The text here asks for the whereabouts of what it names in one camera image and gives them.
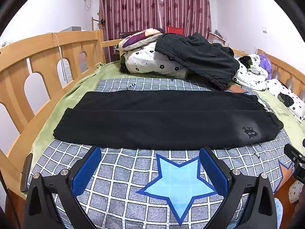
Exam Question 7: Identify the black pants with white stripe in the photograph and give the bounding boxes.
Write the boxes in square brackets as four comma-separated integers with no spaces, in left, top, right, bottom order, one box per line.
[53,90,283,150]

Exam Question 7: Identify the grey checked star bedsheet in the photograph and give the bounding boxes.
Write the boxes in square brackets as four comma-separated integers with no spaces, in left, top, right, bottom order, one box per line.
[27,77,292,228]

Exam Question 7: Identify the green fleece blanket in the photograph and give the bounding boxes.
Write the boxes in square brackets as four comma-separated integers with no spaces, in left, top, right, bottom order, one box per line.
[30,61,134,158]

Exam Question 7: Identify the white floral folded quilt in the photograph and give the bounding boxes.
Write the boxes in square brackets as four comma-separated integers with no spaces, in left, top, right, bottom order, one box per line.
[120,41,268,91]

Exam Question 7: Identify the purple plush toy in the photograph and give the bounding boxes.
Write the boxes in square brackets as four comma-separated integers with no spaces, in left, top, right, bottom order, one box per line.
[259,54,273,80]

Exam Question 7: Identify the black garment pile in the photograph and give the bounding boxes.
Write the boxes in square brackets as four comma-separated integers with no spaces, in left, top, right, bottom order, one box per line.
[155,33,239,91]

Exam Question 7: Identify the purple patterned pillow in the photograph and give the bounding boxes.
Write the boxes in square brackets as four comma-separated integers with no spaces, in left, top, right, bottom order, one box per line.
[116,28,163,51]

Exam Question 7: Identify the red chair back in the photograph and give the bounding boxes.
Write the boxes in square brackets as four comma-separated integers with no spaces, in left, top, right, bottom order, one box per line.
[166,26,184,35]

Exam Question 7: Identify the maroon curtain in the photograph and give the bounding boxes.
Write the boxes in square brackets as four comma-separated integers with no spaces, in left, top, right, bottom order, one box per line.
[99,0,212,63]

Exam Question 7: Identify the white charging cable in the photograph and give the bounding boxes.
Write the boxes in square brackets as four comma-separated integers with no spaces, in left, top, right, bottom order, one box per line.
[52,31,67,82]

